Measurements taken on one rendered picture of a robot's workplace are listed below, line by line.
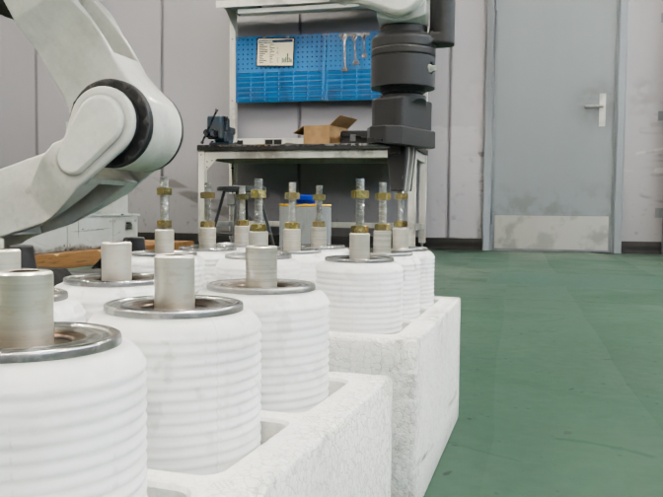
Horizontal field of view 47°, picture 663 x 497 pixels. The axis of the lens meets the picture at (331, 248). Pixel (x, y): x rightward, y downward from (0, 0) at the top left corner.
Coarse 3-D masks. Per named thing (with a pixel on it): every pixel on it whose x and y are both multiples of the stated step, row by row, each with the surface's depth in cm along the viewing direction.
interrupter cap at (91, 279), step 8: (136, 272) 60; (64, 280) 55; (72, 280) 54; (80, 280) 54; (88, 280) 55; (96, 280) 55; (128, 280) 55; (136, 280) 54; (144, 280) 54; (152, 280) 55
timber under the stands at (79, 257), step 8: (152, 240) 523; (88, 248) 408; (96, 248) 409; (152, 248) 461; (176, 248) 494; (40, 256) 353; (48, 256) 359; (56, 256) 365; (64, 256) 371; (72, 256) 378; (80, 256) 385; (88, 256) 392; (96, 256) 399; (40, 264) 353; (48, 264) 359; (56, 264) 365; (64, 264) 372; (72, 264) 378; (80, 264) 385; (88, 264) 392
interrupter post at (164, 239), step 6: (156, 234) 89; (162, 234) 88; (168, 234) 89; (156, 240) 89; (162, 240) 88; (168, 240) 89; (156, 246) 89; (162, 246) 88; (168, 246) 89; (156, 252) 89; (162, 252) 88; (168, 252) 89
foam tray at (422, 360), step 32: (416, 320) 87; (448, 320) 98; (352, 352) 76; (384, 352) 75; (416, 352) 74; (448, 352) 99; (416, 384) 75; (448, 384) 99; (416, 416) 75; (448, 416) 100; (416, 448) 76; (416, 480) 76
